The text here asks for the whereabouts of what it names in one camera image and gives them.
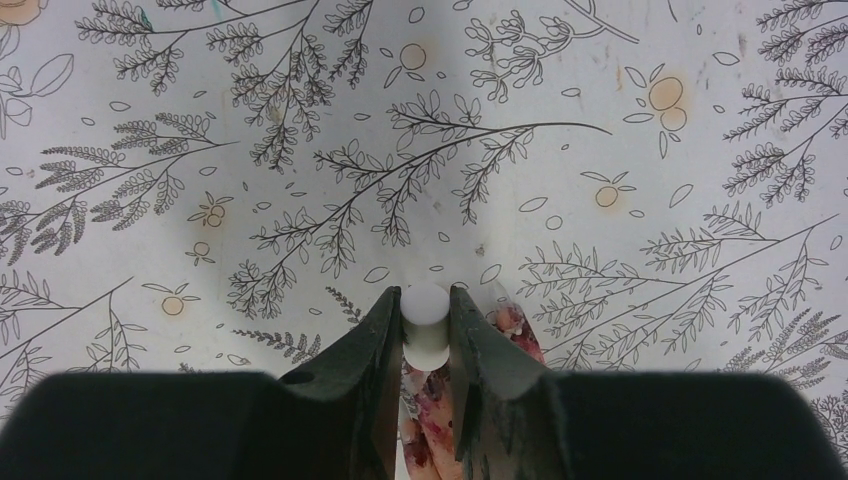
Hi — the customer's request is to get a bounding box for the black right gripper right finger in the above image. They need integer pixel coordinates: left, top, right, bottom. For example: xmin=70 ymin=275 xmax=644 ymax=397
xmin=450 ymin=287 xmax=846 ymax=479

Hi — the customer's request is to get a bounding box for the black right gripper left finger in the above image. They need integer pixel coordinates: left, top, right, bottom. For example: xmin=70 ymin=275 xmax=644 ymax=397
xmin=1 ymin=287 xmax=402 ymax=479

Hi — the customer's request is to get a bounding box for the floral tablecloth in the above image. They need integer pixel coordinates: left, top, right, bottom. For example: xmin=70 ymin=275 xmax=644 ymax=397
xmin=1 ymin=1 xmax=847 ymax=456

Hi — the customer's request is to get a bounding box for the person's hand with painted nails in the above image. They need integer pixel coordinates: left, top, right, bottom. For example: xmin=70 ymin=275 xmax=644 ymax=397
xmin=397 ymin=281 xmax=548 ymax=480

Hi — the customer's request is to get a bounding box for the white nail polish cap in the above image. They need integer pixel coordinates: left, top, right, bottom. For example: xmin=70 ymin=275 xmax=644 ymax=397
xmin=400 ymin=283 xmax=450 ymax=371

